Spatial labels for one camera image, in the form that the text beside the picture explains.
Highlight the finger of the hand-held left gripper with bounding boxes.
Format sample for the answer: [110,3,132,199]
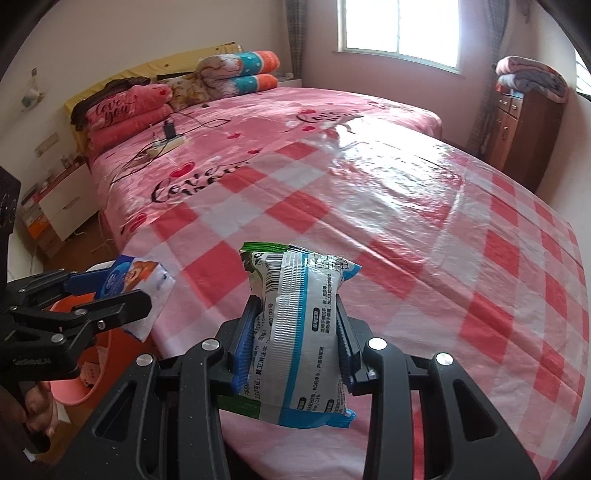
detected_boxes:
[7,268,116,315]
[11,288,154,334]

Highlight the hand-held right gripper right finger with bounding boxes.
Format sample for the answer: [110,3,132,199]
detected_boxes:
[335,293,543,480]

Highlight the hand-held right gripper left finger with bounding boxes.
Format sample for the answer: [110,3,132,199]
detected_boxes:
[55,295,262,480]

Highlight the small blue white carton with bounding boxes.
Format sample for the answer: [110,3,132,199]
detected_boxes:
[97,256,176,342]

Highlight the pink orange bin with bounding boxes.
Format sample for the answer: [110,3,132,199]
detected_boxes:
[46,261,123,407]

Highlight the white blue green snack wrapper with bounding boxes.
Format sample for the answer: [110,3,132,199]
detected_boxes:
[239,241,363,430]

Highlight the person's left hand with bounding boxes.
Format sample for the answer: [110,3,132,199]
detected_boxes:
[25,381,58,437]

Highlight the orange cardboard box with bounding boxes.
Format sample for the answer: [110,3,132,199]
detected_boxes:
[25,203,63,259]

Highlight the white bedside cabinet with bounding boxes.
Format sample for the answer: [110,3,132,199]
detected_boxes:
[14,159,100,243]

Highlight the red checked plastic sheet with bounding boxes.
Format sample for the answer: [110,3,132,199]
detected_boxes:
[113,131,583,480]

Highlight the white power strip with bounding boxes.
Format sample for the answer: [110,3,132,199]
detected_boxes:
[148,136,191,155]

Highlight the pink folded blanket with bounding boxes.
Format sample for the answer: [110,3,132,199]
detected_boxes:
[76,83,174,153]

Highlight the beige floral pillow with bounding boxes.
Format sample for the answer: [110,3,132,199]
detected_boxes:
[161,74,218,112]

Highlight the yellow headboard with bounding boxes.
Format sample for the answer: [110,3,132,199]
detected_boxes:
[64,42,243,153]

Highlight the pink bed sheet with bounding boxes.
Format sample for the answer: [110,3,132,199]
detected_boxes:
[88,85,444,287]

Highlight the teal orange bolster pillow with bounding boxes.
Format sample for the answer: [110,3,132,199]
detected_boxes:
[203,73,280,97]
[196,50,281,86]

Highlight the brown wooden cabinet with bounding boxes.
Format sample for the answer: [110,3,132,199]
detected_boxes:
[482,88,565,195]

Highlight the grey checked curtain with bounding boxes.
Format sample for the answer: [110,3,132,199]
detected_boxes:
[284,0,308,88]
[466,0,502,160]

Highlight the folded blankets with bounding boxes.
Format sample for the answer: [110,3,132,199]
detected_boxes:
[495,55,570,104]

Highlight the side window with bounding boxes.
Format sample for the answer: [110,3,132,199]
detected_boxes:
[575,46,591,100]

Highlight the black cable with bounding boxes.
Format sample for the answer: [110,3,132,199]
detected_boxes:
[113,117,232,185]

